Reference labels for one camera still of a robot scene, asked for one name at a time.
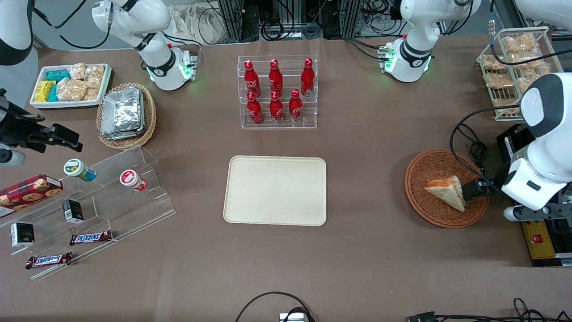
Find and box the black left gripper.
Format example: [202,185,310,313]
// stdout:
[462,175,505,201]

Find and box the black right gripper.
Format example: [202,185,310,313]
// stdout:
[0,101,84,153]

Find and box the triangle sandwich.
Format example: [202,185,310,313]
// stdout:
[424,175,466,212]

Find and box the round brown wicker basket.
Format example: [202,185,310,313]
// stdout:
[404,149,490,229]

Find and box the oval tan wicker basket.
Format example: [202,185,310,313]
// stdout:
[96,82,157,150]

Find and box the beige plastic tray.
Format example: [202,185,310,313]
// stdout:
[223,155,328,227]

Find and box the green lid cup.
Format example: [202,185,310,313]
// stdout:
[63,158,97,182]

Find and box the white plastic bin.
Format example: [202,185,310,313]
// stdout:
[29,63,113,110]

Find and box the yellow snack pack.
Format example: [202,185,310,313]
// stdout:
[34,80,57,103]

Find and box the silver foil packet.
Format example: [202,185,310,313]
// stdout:
[101,87,143,135]
[100,121,146,141]

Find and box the yellow control box red button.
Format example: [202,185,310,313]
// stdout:
[496,124,535,162]

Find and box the red cookie box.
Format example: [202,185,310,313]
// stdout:
[0,174,63,219]

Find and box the small black box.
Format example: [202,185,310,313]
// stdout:
[10,222,35,248]
[62,199,85,225]

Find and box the red lid cup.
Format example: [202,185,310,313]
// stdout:
[119,169,148,192]

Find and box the clear acrylic stepped shelf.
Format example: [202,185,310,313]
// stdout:
[0,144,177,281]

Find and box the yellow emergency stop box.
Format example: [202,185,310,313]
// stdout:
[521,219,557,261]

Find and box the Snickers chocolate bar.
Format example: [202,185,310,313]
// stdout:
[25,251,73,270]
[69,230,114,246]

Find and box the white cloth bag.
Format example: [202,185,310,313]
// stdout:
[169,4,229,46]

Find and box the red cola bottle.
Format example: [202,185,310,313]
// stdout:
[244,60,261,97]
[269,59,284,95]
[246,91,264,125]
[269,90,285,123]
[288,89,303,122]
[300,58,315,97]

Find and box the clear acrylic bottle rack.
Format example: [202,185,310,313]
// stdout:
[237,55,318,130]

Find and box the knotted black cable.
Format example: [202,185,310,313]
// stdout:
[449,105,522,198]

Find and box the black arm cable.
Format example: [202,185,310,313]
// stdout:
[33,0,113,50]

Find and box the white wire rack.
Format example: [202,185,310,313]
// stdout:
[475,26,565,122]

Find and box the aluminium frame rail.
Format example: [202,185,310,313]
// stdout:
[549,186,572,267]

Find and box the thin black cable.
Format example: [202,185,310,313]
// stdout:
[407,297,572,322]

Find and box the black rack cable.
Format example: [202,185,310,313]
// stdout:
[488,0,572,66]

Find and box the aluminium frame post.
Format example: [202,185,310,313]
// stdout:
[217,0,244,42]
[341,0,361,39]

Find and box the looped black cable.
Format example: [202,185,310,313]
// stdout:
[235,291,316,322]

